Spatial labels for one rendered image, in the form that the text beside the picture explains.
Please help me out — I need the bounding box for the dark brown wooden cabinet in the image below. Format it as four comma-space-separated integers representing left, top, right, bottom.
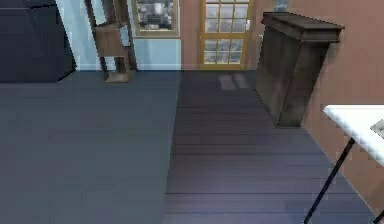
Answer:
255, 11, 346, 129

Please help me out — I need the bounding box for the white table with black legs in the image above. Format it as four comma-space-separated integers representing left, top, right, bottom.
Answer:
302, 104, 384, 224

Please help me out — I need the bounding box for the blue grey object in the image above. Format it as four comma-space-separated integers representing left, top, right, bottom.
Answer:
273, 0, 290, 14

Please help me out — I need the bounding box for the grey flat object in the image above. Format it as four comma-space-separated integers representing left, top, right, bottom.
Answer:
370, 118, 384, 139

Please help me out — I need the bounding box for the brown wooden shelf unit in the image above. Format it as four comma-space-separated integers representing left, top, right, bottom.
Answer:
83, 0, 138, 84

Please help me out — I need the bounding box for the yellow glass paned door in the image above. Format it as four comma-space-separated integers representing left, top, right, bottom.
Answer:
199, 0, 255, 71

